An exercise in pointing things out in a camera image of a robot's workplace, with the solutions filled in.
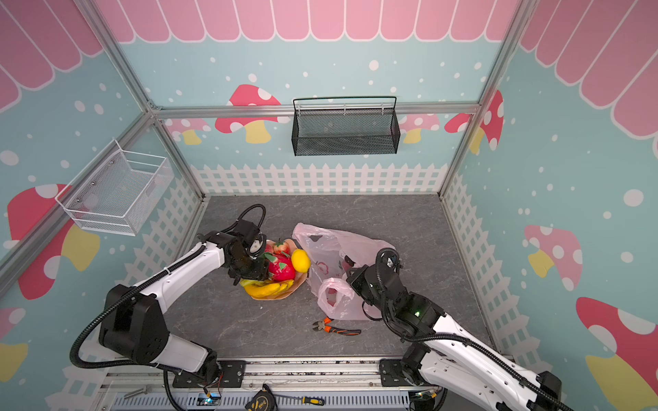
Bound black mesh wall basket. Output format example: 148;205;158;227
291;96;401;157

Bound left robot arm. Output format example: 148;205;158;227
70;214;268;385

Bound orange handled pliers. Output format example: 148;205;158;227
312;317;363;337

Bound yellow black screwdriver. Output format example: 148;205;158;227
282;396;326;407

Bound white wire wall basket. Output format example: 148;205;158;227
55;140;174;236

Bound black tape measure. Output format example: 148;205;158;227
245;384;279;411

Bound yellow banana bunch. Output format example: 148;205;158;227
240;279;294;300

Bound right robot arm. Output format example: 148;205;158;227
347;248;568;410

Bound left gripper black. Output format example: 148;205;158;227
227;250;270;282

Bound red strawberry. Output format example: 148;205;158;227
272;239;296;255

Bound red dragon fruit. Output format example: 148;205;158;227
264;253;296;283

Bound yellow lemon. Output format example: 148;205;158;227
291;249;312;273

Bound pink plastic bag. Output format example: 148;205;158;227
292;223;391;321

